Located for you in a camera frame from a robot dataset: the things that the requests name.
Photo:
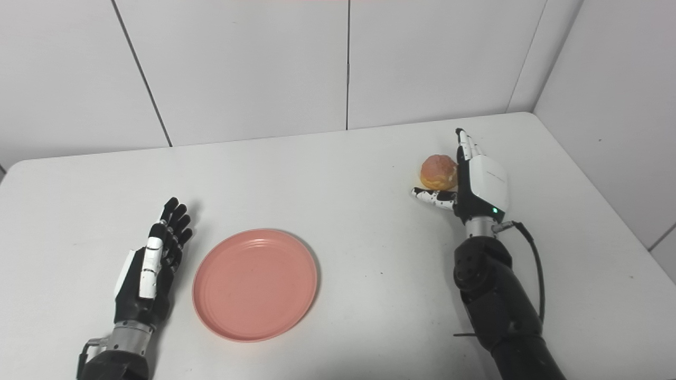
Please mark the pink plate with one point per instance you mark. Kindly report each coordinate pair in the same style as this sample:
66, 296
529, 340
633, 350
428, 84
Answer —
255, 285

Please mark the cream puff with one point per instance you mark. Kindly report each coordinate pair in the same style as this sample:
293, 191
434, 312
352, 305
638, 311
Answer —
438, 171

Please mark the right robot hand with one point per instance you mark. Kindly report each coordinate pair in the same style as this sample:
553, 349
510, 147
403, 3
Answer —
480, 184

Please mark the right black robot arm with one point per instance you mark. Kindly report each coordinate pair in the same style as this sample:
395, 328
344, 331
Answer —
496, 301

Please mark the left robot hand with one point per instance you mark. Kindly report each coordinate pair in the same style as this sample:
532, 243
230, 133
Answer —
150, 269

